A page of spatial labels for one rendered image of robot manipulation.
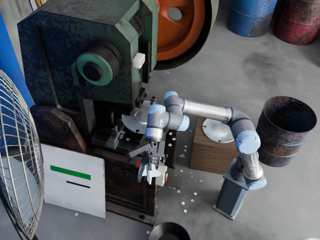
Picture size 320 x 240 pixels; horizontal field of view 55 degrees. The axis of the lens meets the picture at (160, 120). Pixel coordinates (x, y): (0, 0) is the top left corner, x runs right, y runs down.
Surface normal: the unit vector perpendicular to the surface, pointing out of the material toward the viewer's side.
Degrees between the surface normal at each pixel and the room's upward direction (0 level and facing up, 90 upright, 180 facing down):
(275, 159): 92
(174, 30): 90
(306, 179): 0
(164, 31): 90
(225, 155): 90
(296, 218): 0
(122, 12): 0
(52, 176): 78
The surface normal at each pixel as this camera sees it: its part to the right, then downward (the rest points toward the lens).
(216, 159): -0.19, 0.70
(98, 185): -0.24, 0.54
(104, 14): 0.04, -0.69
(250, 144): 0.07, 0.63
